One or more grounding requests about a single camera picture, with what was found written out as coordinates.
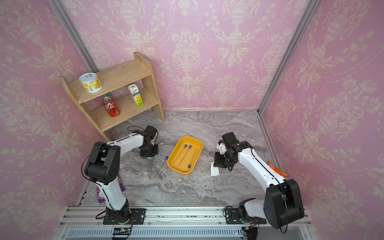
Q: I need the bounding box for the orange snack bag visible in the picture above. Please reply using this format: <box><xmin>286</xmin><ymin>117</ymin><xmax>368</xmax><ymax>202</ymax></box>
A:
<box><xmin>268</xmin><ymin>161</ymin><xmax>290</xmax><ymax>179</ymax></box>

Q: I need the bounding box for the yellow white tin can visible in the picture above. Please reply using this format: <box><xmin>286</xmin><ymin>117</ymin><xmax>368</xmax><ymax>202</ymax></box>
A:
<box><xmin>79</xmin><ymin>73</ymin><xmax>103</xmax><ymax>94</ymax></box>

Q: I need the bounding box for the aluminium front rail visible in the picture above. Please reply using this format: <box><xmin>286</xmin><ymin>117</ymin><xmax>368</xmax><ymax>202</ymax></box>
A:
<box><xmin>54</xmin><ymin>206</ymin><xmax>316</xmax><ymax>240</ymax></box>

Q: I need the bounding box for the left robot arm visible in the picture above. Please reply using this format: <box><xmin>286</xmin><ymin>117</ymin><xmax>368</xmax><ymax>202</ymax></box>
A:
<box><xmin>81</xmin><ymin>126</ymin><xmax>159</xmax><ymax>225</ymax></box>

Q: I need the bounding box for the purple tissue pack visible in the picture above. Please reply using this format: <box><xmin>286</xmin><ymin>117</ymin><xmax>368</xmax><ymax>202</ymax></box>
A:
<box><xmin>97</xmin><ymin>177</ymin><xmax>126</xmax><ymax>204</ymax></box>

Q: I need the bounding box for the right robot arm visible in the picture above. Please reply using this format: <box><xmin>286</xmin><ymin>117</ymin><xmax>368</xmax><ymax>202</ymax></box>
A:
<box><xmin>213</xmin><ymin>140</ymin><xmax>305</xmax><ymax>229</ymax></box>

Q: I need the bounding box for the red cola can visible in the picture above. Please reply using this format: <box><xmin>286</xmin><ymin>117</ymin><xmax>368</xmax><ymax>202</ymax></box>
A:
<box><xmin>102</xmin><ymin>97</ymin><xmax>121</xmax><ymax>117</ymax></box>

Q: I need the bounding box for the white wiping cloth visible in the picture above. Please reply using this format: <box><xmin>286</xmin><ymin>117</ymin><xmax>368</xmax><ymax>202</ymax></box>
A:
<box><xmin>211</xmin><ymin>163</ymin><xmax>220</xmax><ymax>177</ymax></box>

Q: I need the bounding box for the test tube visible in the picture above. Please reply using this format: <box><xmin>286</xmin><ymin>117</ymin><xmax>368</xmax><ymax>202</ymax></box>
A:
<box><xmin>152</xmin><ymin>156</ymin><xmax>169</xmax><ymax>180</ymax></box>
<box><xmin>178</xmin><ymin>145</ymin><xmax>192</xmax><ymax>167</ymax></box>
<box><xmin>149</xmin><ymin>158</ymin><xmax>155</xmax><ymax>180</ymax></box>
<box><xmin>173</xmin><ymin>144</ymin><xmax>188</xmax><ymax>165</ymax></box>
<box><xmin>188</xmin><ymin>146</ymin><xmax>199</xmax><ymax>169</ymax></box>

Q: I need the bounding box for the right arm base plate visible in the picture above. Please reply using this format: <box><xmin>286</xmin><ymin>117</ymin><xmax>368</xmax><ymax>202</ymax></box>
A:
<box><xmin>223</xmin><ymin>206</ymin><xmax>267</xmax><ymax>226</ymax></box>

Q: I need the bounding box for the wooden two-tier shelf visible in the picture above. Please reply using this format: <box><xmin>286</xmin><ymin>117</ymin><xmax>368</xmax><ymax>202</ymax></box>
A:
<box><xmin>59</xmin><ymin>51</ymin><xmax>166</xmax><ymax>151</ymax></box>

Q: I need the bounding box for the green white juice carton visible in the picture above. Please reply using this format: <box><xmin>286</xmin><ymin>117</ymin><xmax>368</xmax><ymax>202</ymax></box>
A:
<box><xmin>128</xmin><ymin>84</ymin><xmax>144</xmax><ymax>107</ymax></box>

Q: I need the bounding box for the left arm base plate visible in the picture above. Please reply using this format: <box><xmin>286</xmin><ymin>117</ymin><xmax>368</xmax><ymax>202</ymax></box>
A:
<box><xmin>103</xmin><ymin>208</ymin><xmax>146</xmax><ymax>225</ymax></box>

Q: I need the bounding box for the yellow plastic basin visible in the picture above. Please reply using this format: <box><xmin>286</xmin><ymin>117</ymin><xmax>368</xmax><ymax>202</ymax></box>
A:
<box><xmin>167</xmin><ymin>136</ymin><xmax>204</xmax><ymax>176</ymax></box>

